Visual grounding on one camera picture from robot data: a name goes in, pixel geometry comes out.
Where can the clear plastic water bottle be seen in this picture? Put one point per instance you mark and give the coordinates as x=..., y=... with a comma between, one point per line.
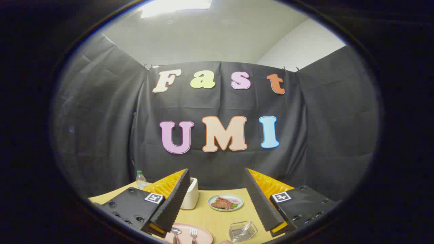
x=141, y=181

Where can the orange-red food strip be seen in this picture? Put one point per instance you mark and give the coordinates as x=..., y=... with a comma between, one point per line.
x=223, y=198

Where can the brown meat slice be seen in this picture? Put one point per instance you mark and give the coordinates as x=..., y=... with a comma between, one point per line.
x=222, y=204

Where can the pale green oval plate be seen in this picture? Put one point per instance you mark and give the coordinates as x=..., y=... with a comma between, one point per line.
x=238, y=206

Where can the cream white toaster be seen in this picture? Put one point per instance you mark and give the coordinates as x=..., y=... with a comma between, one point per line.
x=190, y=198

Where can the pink round plate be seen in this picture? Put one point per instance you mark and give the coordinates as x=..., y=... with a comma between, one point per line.
x=203, y=235

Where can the pink ham slice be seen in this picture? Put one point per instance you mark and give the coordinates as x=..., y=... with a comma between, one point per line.
x=234, y=201

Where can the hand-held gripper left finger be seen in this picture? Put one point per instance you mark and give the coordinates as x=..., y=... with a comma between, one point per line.
x=173, y=203

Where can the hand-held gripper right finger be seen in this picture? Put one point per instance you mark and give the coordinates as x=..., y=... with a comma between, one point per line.
x=261, y=203

